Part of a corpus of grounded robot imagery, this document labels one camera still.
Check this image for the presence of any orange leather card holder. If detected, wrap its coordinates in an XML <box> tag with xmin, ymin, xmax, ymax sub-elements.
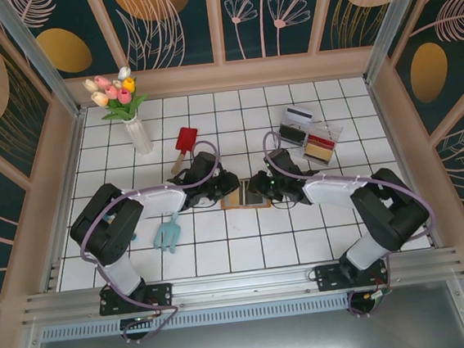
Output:
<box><xmin>217</xmin><ymin>176</ymin><xmax>273</xmax><ymax>214</ymax></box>

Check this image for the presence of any black card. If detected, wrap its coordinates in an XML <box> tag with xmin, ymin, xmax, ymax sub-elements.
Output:
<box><xmin>278</xmin><ymin>121</ymin><xmax>308</xmax><ymax>146</ymax></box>

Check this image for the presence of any red card with gold band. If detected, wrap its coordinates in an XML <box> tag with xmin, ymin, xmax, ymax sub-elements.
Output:
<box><xmin>305</xmin><ymin>130</ymin><xmax>337</xmax><ymax>153</ymax></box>

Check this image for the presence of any clear acrylic card stand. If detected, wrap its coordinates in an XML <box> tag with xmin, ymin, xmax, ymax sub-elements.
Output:
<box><xmin>272</xmin><ymin>114</ymin><xmax>346</xmax><ymax>173</ymax></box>

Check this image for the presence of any white card with magnetic stripe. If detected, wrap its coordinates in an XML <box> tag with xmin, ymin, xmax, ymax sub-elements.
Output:
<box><xmin>284</xmin><ymin>105</ymin><xmax>314</xmax><ymax>127</ymax></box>

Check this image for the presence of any red toy shovel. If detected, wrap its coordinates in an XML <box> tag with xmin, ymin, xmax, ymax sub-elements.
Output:
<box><xmin>166</xmin><ymin>125</ymin><xmax>203</xmax><ymax>176</ymax></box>

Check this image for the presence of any light blue toy rake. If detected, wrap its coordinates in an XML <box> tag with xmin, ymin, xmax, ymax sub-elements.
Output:
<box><xmin>150</xmin><ymin>211</ymin><xmax>185</xmax><ymax>256</ymax></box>

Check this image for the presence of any white ribbed vase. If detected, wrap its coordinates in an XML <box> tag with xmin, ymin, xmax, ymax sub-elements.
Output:
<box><xmin>122</xmin><ymin>114</ymin><xmax>154</xmax><ymax>157</ymax></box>

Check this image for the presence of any artificial tulip bouquet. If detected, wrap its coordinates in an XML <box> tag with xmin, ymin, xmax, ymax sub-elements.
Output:
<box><xmin>81</xmin><ymin>64</ymin><xmax>152</xmax><ymax>125</ymax></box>

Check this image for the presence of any small green circuit board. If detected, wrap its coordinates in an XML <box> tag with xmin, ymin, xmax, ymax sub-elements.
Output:
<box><xmin>368</xmin><ymin>286</ymin><xmax>393</xmax><ymax>305</ymax></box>

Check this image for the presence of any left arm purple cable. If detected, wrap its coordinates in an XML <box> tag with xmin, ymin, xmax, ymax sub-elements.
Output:
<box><xmin>69</xmin><ymin>138</ymin><xmax>238</xmax><ymax>347</ymax></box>

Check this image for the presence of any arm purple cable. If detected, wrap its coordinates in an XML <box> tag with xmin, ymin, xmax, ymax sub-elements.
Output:
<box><xmin>261</xmin><ymin>116</ymin><xmax>446</xmax><ymax>327</ymax></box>
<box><xmin>69</xmin><ymin>138</ymin><xmax>238</xmax><ymax>347</ymax></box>

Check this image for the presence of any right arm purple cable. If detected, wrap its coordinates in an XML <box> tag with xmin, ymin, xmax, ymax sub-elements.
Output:
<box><xmin>261</xmin><ymin>116</ymin><xmax>446</xmax><ymax>327</ymax></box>

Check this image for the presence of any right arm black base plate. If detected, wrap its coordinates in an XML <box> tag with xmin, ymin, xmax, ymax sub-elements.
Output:
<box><xmin>313</xmin><ymin>257</ymin><xmax>392</xmax><ymax>294</ymax></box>

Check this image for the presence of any aluminium mounting rail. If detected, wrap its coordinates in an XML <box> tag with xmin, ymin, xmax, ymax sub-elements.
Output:
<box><xmin>19</xmin><ymin>246</ymin><xmax>464</xmax><ymax>329</ymax></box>

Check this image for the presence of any aluminium table side rail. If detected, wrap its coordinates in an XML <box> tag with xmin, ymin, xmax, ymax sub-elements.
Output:
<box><xmin>364</xmin><ymin>74</ymin><xmax>444</xmax><ymax>255</ymax></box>
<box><xmin>24</xmin><ymin>106</ymin><xmax>105</xmax><ymax>294</ymax></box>

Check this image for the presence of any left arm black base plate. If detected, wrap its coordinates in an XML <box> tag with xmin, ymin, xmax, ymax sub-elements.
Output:
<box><xmin>97</xmin><ymin>281</ymin><xmax>176</xmax><ymax>318</ymax></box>

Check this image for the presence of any grey slotted cable duct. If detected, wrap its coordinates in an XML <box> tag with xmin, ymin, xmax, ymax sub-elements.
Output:
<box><xmin>40</xmin><ymin>296</ymin><xmax>353</xmax><ymax>341</ymax></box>

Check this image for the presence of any aluminium frame post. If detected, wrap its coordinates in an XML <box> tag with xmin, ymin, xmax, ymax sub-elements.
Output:
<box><xmin>356</xmin><ymin>0</ymin><xmax>423</xmax><ymax>84</ymax></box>
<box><xmin>0</xmin><ymin>0</ymin><xmax>84</xmax><ymax>125</ymax></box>

